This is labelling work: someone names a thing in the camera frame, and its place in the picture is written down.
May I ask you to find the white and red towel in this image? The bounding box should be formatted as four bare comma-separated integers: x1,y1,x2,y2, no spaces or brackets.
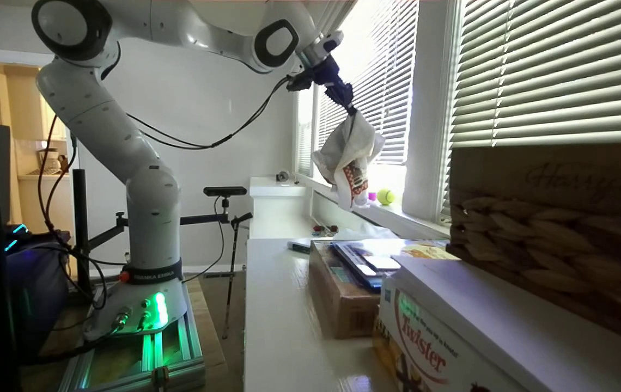
312,111,383,210

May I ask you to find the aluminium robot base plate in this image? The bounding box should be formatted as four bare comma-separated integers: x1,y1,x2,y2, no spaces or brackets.
57,279,209,392

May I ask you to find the white Twister game box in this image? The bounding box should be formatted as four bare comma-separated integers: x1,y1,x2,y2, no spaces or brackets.
375,258,621,392

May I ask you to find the black camera stand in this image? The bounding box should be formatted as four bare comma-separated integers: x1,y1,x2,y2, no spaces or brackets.
80,185,250,341

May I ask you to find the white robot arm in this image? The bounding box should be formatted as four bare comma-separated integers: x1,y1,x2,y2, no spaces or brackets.
31,0,352,339

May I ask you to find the woven wicker basket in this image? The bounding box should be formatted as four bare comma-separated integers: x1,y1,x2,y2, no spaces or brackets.
449,144,621,335

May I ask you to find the green tennis ball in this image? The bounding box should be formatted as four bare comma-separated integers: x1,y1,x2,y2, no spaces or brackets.
376,190,397,206

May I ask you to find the flat cardboard box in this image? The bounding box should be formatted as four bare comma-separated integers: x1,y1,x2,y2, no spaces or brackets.
309,239,406,339

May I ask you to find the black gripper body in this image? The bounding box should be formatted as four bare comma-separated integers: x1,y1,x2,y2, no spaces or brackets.
287,56,358,116

